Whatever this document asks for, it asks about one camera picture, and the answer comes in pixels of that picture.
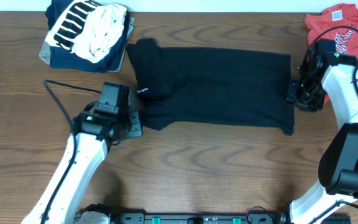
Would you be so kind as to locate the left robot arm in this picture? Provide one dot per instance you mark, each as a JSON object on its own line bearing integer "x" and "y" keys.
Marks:
{"x": 103, "y": 124}

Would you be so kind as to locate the black hydrogen t-shirt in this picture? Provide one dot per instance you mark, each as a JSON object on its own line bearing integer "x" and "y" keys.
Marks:
{"x": 211, "y": 85}

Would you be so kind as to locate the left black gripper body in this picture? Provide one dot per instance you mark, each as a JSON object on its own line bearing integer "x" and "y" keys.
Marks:
{"x": 135, "y": 124}

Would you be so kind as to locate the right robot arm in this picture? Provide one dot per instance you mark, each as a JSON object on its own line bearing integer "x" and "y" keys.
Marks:
{"x": 327, "y": 73}

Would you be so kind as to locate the red printed t-shirt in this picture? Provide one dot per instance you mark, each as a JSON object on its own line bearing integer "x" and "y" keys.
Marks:
{"x": 345, "y": 17}

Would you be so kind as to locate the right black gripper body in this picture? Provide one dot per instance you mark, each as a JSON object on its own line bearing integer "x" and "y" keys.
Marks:
{"x": 291, "y": 93}

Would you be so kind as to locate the navy folded garment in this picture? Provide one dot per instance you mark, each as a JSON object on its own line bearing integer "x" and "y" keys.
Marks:
{"x": 86, "y": 36}

